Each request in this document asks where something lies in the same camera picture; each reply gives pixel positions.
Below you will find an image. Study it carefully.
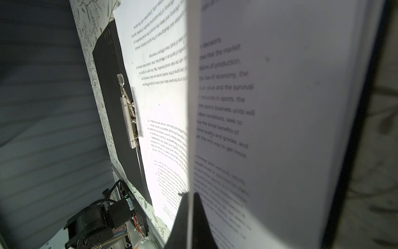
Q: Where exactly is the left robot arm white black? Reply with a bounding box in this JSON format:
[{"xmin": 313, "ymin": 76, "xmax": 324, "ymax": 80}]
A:
[{"xmin": 64, "ymin": 199, "xmax": 133, "ymax": 249}]

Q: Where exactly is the printed paper sheet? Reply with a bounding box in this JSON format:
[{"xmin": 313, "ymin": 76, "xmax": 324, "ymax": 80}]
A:
[
  {"xmin": 114, "ymin": 1, "xmax": 201, "ymax": 249},
  {"xmin": 194, "ymin": 1, "xmax": 387, "ymax": 249}
]

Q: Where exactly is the orange folder black inside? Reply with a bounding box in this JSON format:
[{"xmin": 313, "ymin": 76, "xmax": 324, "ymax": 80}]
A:
[{"xmin": 93, "ymin": 1, "xmax": 389, "ymax": 249}]

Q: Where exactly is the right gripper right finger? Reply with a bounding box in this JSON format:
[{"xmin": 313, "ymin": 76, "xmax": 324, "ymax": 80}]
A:
[{"xmin": 192, "ymin": 193, "xmax": 218, "ymax": 249}]

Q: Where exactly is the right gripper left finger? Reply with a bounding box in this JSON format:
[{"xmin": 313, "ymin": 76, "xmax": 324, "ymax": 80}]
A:
[{"xmin": 164, "ymin": 193, "xmax": 189, "ymax": 249}]

